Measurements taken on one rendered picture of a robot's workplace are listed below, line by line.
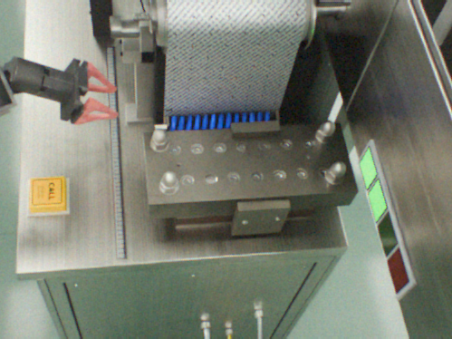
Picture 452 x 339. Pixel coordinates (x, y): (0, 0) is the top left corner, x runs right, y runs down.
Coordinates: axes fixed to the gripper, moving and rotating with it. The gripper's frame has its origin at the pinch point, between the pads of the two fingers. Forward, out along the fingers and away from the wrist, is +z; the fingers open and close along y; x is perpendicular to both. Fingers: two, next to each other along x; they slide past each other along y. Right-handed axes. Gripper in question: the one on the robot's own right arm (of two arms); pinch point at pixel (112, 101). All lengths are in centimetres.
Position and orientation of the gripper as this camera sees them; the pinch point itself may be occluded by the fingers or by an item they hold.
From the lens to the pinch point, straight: 121.0
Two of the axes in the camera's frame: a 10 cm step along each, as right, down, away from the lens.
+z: 8.1, 2.0, 5.5
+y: 1.2, 8.7, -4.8
